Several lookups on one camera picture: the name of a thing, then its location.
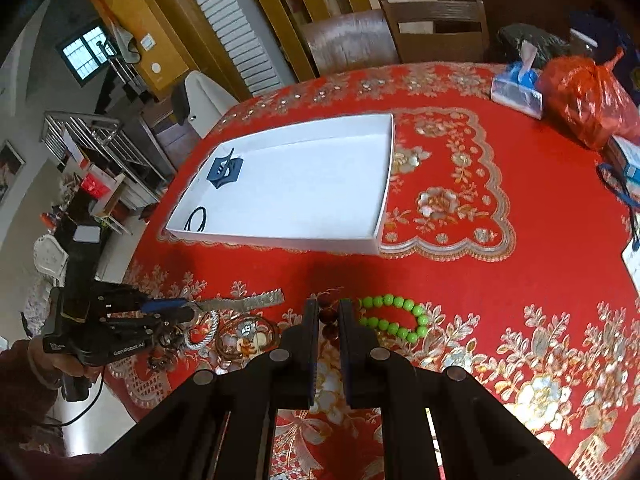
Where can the silver twisted bangle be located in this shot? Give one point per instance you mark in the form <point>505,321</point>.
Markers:
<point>202,332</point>

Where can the blue tissue pack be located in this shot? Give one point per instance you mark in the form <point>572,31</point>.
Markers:
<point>516,88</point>

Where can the blue earring card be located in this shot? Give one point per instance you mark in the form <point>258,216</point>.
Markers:
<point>224,170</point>

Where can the dark wooden chair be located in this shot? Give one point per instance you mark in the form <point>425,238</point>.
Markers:
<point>447,31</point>

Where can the red plastic bag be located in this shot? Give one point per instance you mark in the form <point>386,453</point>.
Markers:
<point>589,99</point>

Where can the white shallow tray box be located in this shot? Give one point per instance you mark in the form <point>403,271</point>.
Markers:
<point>320,185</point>

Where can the window with dark frame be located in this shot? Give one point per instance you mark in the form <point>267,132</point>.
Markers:
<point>85,53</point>

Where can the brown leather chair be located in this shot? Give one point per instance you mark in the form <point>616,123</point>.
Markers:
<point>350,42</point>

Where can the person's left hand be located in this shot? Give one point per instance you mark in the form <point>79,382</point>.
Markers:
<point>50,368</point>

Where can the black plastic bag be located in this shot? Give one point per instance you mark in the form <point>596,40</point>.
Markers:
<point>548,45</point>

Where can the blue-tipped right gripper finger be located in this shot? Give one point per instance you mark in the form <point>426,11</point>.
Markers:
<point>157,305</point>

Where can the blue white box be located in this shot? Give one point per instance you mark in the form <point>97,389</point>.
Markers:
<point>626,155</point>

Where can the metal stair railing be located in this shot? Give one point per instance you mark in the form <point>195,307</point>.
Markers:
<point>104,136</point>

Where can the red floral tablecloth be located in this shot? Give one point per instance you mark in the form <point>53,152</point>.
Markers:
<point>501,253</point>

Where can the silver metal wristwatch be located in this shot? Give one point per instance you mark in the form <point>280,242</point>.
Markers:
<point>241,305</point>

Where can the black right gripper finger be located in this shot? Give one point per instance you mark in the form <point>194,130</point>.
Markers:
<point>169,324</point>
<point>222,426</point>
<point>436,425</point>

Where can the white ornate chair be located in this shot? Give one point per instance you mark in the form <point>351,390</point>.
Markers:
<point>50,258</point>

